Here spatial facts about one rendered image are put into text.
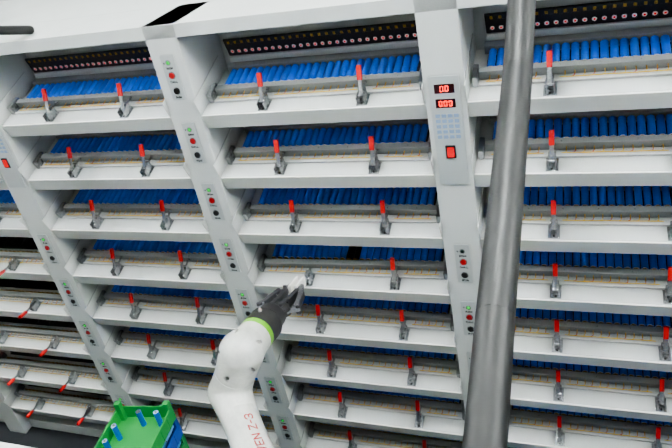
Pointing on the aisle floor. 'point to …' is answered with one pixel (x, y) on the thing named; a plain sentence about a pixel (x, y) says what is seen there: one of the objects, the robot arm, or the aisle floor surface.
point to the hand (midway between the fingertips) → (296, 285)
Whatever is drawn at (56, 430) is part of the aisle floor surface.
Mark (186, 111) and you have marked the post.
